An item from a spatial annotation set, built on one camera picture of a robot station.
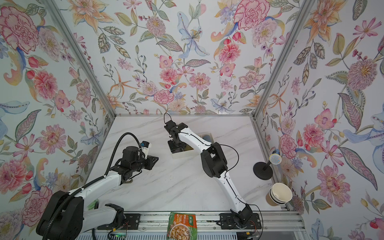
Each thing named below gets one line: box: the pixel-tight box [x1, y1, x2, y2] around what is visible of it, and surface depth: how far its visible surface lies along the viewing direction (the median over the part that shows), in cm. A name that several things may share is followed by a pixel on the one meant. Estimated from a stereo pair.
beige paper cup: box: [265, 182, 293, 206], surface depth 73 cm
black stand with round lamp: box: [253, 153, 282, 180], surface depth 92 cm
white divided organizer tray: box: [178, 127, 212, 154], surface depth 68 cm
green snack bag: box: [166, 212, 198, 240], surface depth 73 cm
